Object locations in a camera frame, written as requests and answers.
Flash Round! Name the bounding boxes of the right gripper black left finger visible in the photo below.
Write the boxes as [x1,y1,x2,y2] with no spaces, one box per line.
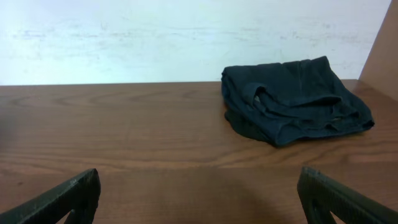
[1,169,101,224]

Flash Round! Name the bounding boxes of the navy blue shorts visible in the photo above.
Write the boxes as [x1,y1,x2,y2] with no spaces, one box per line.
[221,56,374,147]

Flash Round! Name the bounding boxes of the black folded garment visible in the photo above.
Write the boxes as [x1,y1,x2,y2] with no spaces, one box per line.
[224,109,274,145]

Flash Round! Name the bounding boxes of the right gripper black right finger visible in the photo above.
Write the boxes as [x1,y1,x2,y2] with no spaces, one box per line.
[297,167,397,224]

